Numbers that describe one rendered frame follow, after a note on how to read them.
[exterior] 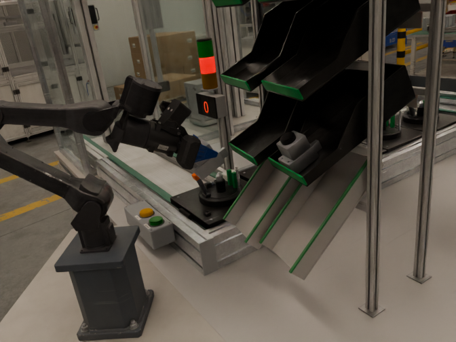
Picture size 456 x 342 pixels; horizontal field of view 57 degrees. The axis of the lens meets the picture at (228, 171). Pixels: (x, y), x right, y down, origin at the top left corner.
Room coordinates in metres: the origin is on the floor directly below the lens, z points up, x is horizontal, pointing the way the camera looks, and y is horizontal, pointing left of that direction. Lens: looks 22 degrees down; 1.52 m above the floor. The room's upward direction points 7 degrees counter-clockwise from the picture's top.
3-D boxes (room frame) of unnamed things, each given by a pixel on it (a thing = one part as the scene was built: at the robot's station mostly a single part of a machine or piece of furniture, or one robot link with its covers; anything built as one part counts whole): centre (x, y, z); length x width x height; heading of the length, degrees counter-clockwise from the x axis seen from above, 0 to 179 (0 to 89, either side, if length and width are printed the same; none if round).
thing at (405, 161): (1.40, -0.39, 0.91); 1.24 x 0.33 x 0.10; 121
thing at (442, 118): (1.66, -0.82, 1.01); 0.24 x 0.24 x 0.13; 31
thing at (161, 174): (1.42, 0.16, 0.91); 0.84 x 0.28 x 0.10; 31
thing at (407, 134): (1.53, -0.61, 1.01); 0.24 x 0.24 x 0.13; 31
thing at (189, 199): (1.15, 0.03, 0.96); 0.24 x 0.24 x 0.02; 31
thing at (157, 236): (1.11, 0.26, 0.93); 0.21 x 0.07 x 0.06; 31
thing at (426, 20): (5.89, -3.11, 0.90); 0.40 x 0.30 x 0.17; 132
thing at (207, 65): (1.37, 0.02, 1.33); 0.05 x 0.05 x 0.05
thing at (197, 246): (1.31, 0.30, 0.91); 0.89 x 0.06 x 0.11; 31
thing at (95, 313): (0.80, 0.30, 0.96); 0.15 x 0.15 x 0.20; 85
